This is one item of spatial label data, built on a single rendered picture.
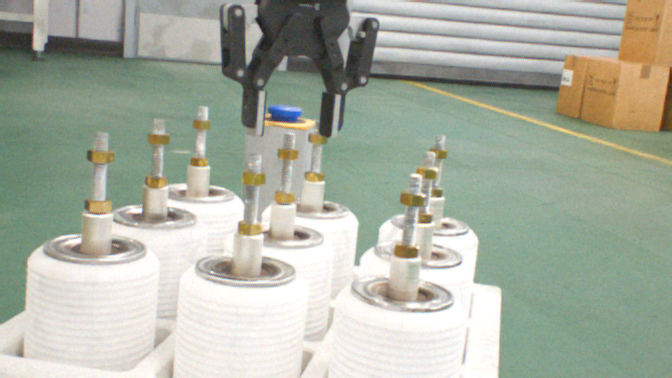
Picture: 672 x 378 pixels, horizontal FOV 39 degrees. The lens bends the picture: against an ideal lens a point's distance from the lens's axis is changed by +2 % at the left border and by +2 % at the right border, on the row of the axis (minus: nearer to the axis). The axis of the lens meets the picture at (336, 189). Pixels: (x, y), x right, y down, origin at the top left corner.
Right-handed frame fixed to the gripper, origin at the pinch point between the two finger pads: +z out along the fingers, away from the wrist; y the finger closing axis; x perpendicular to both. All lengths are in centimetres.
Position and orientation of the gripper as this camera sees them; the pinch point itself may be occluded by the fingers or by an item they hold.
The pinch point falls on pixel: (293, 120)
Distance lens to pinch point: 80.1
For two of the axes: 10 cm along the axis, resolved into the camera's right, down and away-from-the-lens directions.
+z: -1.0, 9.8, 1.9
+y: -8.8, 0.1, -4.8
